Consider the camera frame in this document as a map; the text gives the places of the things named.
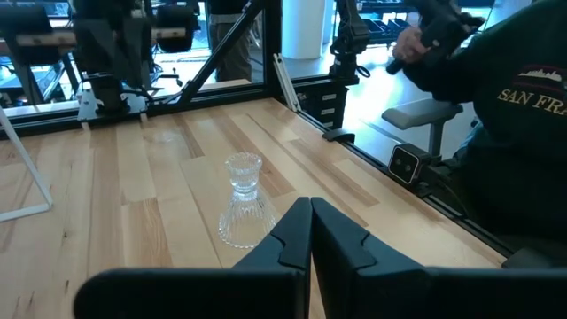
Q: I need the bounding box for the white aluminium profile bar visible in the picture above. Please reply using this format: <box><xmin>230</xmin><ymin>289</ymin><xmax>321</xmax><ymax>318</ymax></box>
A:
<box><xmin>272</xmin><ymin>52</ymin><xmax>303</xmax><ymax>113</ymax></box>

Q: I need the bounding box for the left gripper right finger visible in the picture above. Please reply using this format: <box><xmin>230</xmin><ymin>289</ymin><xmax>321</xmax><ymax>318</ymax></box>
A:
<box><xmin>311</xmin><ymin>197</ymin><xmax>426</xmax><ymax>319</ymax></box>

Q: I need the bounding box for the black drawer cabinet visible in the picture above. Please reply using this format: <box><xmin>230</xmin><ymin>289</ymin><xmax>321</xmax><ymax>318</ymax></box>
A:
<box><xmin>297</xmin><ymin>79</ymin><xmax>349</xmax><ymax>130</ymax></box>

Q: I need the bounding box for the grey chair armrest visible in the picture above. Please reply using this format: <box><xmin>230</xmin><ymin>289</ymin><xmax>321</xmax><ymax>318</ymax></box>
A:
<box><xmin>380</xmin><ymin>97</ymin><xmax>465</xmax><ymax>156</ymax></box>

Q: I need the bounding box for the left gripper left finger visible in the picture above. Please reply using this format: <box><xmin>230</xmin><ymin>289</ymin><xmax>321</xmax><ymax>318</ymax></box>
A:
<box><xmin>234</xmin><ymin>197</ymin><xmax>314</xmax><ymax>319</ymax></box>

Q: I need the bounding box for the clear ribbed glass candle holder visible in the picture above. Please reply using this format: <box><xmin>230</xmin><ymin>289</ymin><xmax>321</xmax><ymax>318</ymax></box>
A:
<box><xmin>217</xmin><ymin>152</ymin><xmax>279</xmax><ymax>250</ymax></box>

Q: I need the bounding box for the black white-faced camera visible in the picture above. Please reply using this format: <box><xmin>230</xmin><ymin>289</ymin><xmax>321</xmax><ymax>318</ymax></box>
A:
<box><xmin>388</xmin><ymin>142</ymin><xmax>433</xmax><ymax>185</ymax></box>

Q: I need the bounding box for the white perforated metal shelf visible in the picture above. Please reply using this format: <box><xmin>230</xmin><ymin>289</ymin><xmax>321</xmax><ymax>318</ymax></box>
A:
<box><xmin>0</xmin><ymin>105</ymin><xmax>54</xmax><ymax>223</ymax></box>

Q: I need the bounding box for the person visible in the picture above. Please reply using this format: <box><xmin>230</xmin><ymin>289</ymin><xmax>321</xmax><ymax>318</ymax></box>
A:
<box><xmin>392</xmin><ymin>0</ymin><xmax>567</xmax><ymax>267</ymax></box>
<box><xmin>206</xmin><ymin>0</ymin><xmax>253</xmax><ymax>84</ymax></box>

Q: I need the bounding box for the black table clip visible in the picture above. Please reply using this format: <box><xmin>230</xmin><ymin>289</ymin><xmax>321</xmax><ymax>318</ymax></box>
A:
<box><xmin>322</xmin><ymin>128</ymin><xmax>356</xmax><ymax>144</ymax></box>

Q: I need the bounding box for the black aluminium table frame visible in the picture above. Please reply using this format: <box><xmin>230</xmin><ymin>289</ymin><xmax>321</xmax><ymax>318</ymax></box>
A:
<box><xmin>0</xmin><ymin>0</ymin><xmax>567</xmax><ymax>271</ymax></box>

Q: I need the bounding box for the person's hand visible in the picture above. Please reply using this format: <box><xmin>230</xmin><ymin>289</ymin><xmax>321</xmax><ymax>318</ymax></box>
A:
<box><xmin>392</xmin><ymin>25</ymin><xmax>434</xmax><ymax>64</ymax></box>

